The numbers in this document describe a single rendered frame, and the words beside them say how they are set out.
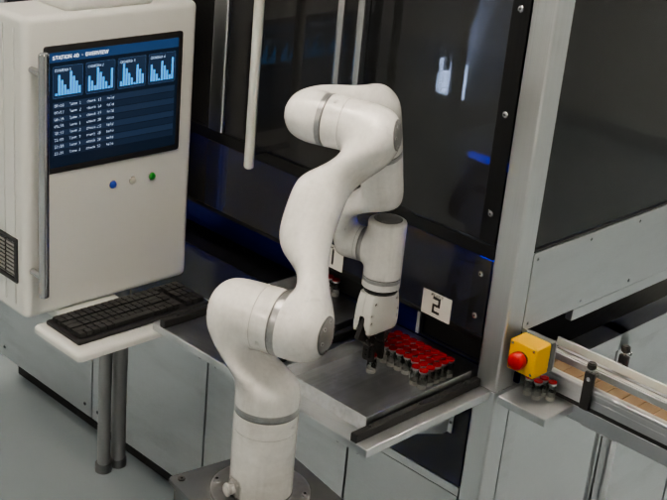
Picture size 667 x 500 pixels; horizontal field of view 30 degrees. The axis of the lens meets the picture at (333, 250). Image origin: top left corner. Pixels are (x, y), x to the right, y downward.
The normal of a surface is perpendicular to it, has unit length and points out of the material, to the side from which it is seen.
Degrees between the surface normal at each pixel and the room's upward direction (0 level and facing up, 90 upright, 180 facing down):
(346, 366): 0
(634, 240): 90
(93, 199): 90
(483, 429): 90
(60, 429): 0
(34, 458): 0
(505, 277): 90
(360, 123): 56
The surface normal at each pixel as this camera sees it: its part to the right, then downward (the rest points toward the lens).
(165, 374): -0.70, 0.22
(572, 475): 0.70, 0.33
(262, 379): 0.33, -0.58
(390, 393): 0.09, -0.92
